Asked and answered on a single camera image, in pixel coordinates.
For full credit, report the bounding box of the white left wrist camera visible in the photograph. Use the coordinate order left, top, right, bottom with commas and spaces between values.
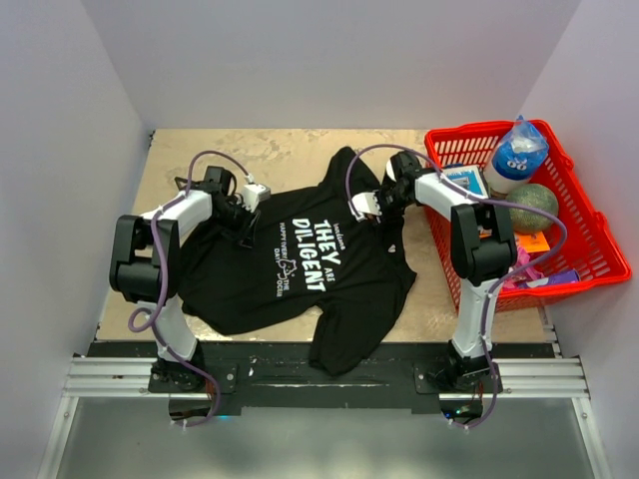
241, 174, 271, 212

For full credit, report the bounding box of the red plastic basket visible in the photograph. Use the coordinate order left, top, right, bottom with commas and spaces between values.
424, 120, 632, 312

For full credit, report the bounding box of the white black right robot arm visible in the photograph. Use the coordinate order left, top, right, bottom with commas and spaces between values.
375, 151, 517, 392

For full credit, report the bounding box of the pink plastic toy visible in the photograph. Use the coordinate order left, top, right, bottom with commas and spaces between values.
502, 246, 543, 290

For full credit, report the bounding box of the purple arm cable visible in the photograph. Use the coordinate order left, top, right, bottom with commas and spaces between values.
345, 144, 569, 430
128, 151, 256, 428

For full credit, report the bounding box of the aluminium rail frame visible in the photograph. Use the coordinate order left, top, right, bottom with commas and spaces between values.
38, 326, 612, 478

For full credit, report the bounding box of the blue white box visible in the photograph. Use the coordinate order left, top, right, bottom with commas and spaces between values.
442, 165, 489, 201

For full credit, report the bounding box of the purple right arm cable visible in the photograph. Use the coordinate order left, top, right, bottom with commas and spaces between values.
345, 144, 569, 430

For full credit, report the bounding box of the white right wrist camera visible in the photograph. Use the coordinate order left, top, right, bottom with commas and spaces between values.
348, 192, 382, 224

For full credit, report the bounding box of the black square frame stand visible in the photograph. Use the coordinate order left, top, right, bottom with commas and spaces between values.
174, 177, 191, 191

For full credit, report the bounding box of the orange card packet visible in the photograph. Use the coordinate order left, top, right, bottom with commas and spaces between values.
515, 232, 550, 254

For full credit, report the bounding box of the black printed t-shirt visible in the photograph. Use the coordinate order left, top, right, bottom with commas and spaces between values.
179, 147, 416, 376

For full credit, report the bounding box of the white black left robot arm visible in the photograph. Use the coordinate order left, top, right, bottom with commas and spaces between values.
109, 167, 271, 392

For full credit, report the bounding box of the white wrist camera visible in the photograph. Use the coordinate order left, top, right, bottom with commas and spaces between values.
241, 174, 271, 212
348, 192, 382, 224

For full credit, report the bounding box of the black mounting base plate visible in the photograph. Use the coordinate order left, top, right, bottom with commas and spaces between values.
87, 341, 563, 418

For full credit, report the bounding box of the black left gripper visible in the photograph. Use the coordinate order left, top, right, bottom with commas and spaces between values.
212, 200, 261, 247

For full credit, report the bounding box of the green melon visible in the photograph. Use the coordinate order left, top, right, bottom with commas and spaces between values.
505, 184, 559, 235

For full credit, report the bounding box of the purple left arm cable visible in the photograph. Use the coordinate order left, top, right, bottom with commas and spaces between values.
128, 151, 256, 428

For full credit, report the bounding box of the purple tube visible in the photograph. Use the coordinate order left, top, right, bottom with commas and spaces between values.
524, 269, 580, 288

